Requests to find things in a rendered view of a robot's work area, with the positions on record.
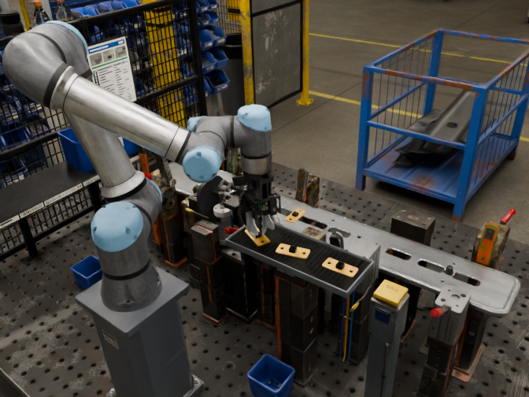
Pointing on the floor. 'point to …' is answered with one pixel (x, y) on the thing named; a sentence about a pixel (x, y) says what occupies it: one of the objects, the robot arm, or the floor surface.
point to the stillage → (442, 131)
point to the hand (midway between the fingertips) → (257, 231)
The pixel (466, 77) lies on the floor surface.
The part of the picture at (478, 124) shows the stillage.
